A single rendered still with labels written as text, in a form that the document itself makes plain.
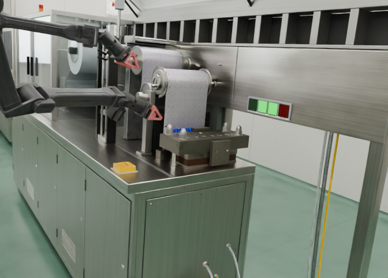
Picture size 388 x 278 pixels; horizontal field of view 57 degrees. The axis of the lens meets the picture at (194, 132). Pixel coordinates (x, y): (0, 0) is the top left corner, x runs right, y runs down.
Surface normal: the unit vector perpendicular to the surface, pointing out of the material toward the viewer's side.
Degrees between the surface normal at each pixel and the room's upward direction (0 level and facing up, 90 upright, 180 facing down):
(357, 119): 90
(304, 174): 90
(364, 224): 90
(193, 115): 90
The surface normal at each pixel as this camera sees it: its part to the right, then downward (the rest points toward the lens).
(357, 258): -0.81, 0.05
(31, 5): 0.58, 0.21
